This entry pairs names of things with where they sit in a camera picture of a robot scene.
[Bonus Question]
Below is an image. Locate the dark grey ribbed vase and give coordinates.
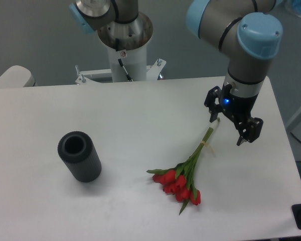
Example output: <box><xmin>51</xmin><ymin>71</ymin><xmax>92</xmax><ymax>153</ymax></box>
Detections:
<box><xmin>57</xmin><ymin>131</ymin><xmax>102</xmax><ymax>183</ymax></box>

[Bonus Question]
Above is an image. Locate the red tulip bouquet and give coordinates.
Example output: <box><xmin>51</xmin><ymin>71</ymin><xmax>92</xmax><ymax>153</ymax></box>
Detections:
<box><xmin>146</xmin><ymin>118</ymin><xmax>221</xmax><ymax>213</ymax></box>

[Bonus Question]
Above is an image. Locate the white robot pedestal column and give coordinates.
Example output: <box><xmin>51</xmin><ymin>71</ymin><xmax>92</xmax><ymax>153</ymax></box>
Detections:
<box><xmin>97</xmin><ymin>12</ymin><xmax>153</xmax><ymax>67</ymax></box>

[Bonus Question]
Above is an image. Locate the white chair back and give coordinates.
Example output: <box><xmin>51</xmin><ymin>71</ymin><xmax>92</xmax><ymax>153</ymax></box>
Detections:
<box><xmin>0</xmin><ymin>65</ymin><xmax>38</xmax><ymax>89</ymax></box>

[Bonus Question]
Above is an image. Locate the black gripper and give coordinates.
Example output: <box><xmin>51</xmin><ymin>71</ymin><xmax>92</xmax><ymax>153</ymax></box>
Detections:
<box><xmin>204</xmin><ymin>84</ymin><xmax>263</xmax><ymax>146</ymax></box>

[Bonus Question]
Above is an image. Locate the white pedestal base frame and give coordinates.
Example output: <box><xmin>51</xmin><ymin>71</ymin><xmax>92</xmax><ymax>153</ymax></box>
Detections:
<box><xmin>75</xmin><ymin>58</ymin><xmax>167</xmax><ymax>84</ymax></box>

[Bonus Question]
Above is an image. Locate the black pedestal cable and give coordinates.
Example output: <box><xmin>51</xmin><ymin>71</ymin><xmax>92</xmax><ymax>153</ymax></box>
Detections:
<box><xmin>117</xmin><ymin>58</ymin><xmax>133</xmax><ymax>82</ymax></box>

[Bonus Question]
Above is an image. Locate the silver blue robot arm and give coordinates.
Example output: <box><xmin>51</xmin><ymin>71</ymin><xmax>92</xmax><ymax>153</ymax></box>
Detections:
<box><xmin>69</xmin><ymin>1</ymin><xmax>283</xmax><ymax>145</ymax></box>

